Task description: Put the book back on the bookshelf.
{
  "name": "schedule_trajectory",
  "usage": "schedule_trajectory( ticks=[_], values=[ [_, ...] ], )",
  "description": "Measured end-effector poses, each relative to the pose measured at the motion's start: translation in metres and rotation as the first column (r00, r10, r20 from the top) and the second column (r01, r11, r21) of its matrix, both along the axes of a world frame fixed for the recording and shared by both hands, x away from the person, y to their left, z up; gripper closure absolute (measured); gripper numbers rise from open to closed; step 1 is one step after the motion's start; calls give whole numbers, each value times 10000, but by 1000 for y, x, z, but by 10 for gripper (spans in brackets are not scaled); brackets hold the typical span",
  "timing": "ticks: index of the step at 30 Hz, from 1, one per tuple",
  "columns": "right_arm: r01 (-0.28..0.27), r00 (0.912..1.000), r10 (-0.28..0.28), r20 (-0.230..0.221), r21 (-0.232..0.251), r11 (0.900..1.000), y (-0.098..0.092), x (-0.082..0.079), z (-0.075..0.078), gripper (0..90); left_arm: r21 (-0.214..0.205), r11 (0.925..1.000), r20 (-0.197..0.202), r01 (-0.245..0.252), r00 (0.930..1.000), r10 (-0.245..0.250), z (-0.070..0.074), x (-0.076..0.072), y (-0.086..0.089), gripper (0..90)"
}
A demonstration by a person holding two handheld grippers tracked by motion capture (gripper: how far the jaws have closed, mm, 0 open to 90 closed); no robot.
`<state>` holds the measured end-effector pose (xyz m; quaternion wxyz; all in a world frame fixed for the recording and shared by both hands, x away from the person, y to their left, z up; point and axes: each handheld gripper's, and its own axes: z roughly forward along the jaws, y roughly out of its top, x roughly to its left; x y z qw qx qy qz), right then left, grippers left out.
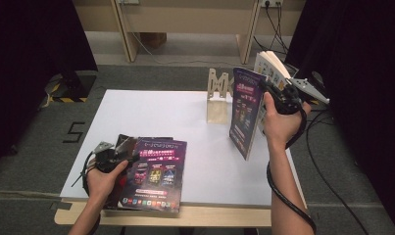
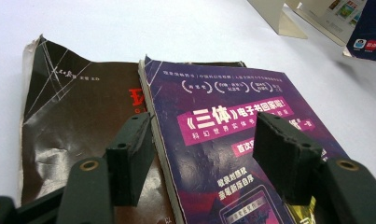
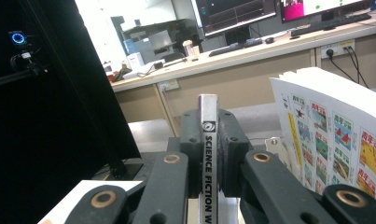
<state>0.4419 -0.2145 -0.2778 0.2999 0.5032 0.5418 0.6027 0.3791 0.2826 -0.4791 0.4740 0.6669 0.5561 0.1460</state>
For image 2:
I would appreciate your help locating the white book with picture grid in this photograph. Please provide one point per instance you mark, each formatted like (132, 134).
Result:
(338, 15)

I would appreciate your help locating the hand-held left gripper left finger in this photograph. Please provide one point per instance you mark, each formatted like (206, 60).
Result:
(129, 161)

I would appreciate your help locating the dark brown glossy book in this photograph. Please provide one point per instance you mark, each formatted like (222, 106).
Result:
(80, 124)

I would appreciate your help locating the purple paperback book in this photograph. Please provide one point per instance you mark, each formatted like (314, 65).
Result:
(213, 133)
(367, 34)

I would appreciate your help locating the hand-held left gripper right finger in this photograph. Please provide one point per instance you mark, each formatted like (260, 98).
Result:
(282, 158)

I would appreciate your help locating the wooden expandable book rack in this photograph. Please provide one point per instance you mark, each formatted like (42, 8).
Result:
(282, 21)

